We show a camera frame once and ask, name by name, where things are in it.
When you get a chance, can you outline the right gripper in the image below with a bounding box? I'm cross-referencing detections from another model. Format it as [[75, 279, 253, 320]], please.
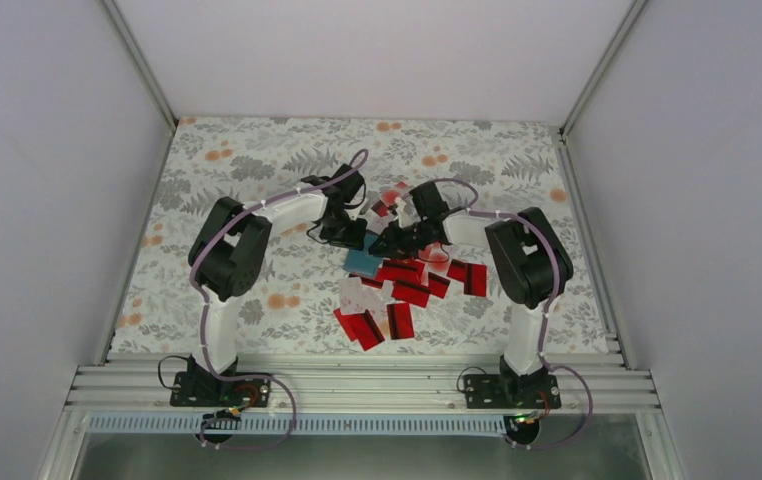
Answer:
[[368, 218, 431, 261]]

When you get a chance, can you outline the teal leather card holder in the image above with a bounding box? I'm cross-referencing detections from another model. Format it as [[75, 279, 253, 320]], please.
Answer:
[[343, 232, 383, 278]]

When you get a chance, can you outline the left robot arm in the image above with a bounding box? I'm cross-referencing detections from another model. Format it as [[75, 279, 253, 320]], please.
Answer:
[[189, 164, 367, 405]]

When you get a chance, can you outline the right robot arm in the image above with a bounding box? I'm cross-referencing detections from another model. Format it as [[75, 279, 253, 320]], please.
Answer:
[[369, 182, 574, 407]]

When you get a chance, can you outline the red card top pile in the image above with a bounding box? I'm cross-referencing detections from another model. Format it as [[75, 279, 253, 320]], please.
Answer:
[[375, 259, 425, 284]]

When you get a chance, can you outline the red card pile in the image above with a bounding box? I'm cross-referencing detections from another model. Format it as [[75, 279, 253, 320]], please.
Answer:
[[391, 281, 431, 308], [375, 259, 425, 284]]

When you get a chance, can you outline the white card top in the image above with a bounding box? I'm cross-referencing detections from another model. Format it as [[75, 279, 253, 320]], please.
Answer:
[[370, 182, 411, 217]]

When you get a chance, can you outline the red card centre pile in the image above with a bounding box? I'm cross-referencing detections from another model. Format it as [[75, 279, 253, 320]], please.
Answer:
[[391, 281, 431, 308]]

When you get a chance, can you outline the white april card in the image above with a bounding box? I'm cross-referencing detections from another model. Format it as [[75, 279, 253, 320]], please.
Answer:
[[338, 277, 385, 315]]

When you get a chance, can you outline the red card right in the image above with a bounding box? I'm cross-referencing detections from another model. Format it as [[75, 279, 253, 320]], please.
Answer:
[[446, 260, 488, 297]]

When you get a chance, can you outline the red card front middle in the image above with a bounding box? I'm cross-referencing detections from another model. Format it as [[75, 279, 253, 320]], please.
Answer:
[[386, 303, 415, 340]]

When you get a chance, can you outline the red card front left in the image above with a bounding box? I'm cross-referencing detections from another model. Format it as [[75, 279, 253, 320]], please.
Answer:
[[334, 309, 385, 351]]

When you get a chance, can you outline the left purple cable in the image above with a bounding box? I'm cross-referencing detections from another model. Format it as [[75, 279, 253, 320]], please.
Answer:
[[188, 148, 370, 452]]

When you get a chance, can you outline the purple cable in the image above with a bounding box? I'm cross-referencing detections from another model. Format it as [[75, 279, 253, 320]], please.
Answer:
[[420, 177, 594, 453], [188, 148, 370, 452]]

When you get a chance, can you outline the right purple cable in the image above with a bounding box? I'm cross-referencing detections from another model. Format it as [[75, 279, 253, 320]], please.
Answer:
[[420, 177, 594, 453]]

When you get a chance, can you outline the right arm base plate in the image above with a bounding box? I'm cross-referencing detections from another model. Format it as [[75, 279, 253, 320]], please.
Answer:
[[462, 374, 562, 410]]

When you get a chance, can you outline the perforated cable tray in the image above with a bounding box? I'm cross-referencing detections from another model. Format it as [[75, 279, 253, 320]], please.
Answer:
[[87, 412, 505, 437]]

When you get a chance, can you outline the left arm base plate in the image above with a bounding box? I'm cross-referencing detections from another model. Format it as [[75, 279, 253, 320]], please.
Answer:
[[169, 372, 271, 408]]

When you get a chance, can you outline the aluminium rail frame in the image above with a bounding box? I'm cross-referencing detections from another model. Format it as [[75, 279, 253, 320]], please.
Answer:
[[64, 353, 661, 414]]

